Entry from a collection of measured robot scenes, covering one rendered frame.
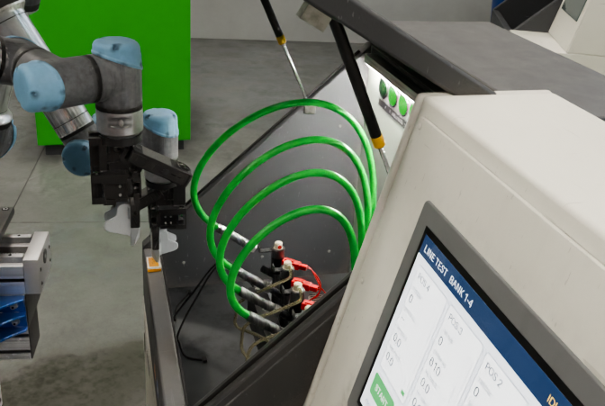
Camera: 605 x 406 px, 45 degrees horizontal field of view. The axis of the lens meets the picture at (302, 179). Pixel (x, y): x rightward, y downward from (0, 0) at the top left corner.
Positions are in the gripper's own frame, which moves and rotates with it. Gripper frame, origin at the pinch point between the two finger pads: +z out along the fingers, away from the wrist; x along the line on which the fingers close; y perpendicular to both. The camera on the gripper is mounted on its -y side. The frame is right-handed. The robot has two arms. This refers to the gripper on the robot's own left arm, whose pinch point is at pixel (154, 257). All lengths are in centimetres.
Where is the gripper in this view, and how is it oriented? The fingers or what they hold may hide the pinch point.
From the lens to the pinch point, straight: 175.5
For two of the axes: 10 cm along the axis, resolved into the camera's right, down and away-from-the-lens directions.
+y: 9.6, -0.5, 2.6
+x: -2.6, -4.1, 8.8
